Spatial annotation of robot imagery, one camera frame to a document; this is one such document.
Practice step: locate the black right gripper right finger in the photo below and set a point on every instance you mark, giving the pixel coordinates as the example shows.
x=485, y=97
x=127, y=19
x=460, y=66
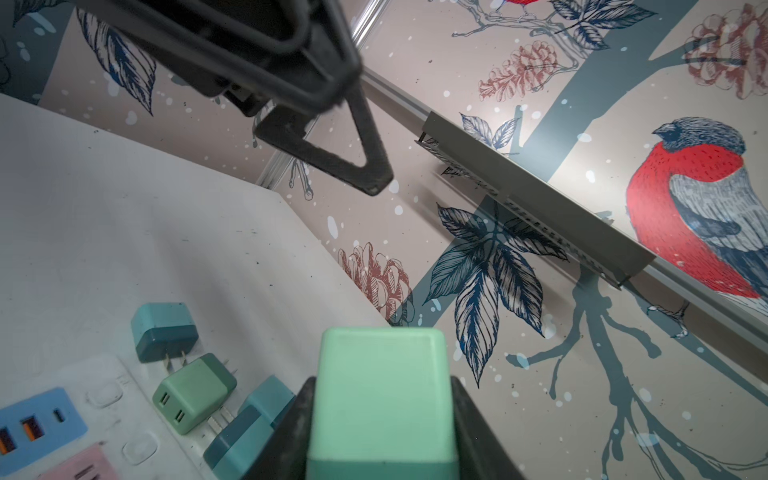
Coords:
x=481, y=456

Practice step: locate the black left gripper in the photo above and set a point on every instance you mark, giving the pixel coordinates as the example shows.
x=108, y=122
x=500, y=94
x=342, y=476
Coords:
x=299, y=54

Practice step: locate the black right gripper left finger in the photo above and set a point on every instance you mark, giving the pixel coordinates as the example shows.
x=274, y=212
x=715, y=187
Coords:
x=284, y=457

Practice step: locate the green charger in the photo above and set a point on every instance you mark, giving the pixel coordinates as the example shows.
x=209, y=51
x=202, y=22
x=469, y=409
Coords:
x=383, y=406

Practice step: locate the teal charger plug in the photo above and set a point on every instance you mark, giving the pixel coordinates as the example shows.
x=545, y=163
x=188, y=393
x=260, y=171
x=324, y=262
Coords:
x=163, y=330
x=237, y=447

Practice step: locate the green charger plug middle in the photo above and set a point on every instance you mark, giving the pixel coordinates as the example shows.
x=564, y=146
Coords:
x=191, y=395

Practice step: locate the white multicolour power strip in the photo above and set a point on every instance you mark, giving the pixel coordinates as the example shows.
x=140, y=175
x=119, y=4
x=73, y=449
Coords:
x=85, y=420

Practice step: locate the black wire basket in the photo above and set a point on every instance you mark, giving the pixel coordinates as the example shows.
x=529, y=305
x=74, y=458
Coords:
x=474, y=149

